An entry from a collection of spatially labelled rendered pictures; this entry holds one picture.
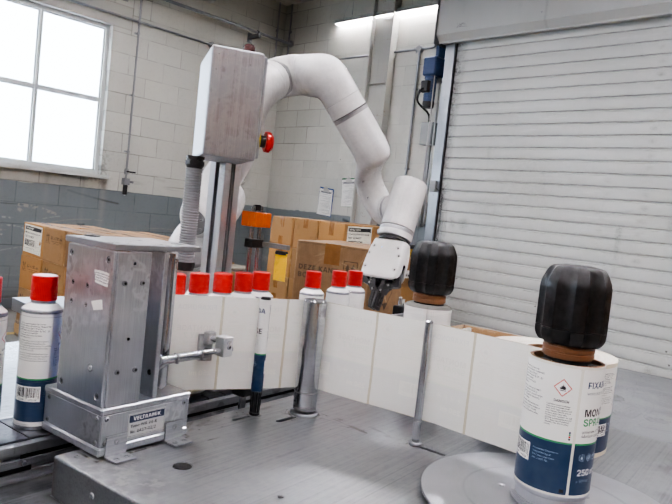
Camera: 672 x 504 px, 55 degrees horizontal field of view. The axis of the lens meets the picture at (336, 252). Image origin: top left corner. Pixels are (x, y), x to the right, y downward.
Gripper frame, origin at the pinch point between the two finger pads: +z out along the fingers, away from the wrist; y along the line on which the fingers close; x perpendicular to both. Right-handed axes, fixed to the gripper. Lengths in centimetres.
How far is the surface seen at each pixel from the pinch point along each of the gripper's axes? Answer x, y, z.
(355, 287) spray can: -10.2, 0.4, 0.0
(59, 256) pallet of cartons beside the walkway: 122, -338, -16
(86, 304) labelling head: -79, 9, 24
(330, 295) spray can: -16.9, -0.7, 4.2
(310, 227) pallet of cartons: 254, -240, -104
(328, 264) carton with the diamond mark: 18.0, -30.6, -12.0
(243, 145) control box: -55, -1, -11
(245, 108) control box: -57, -1, -17
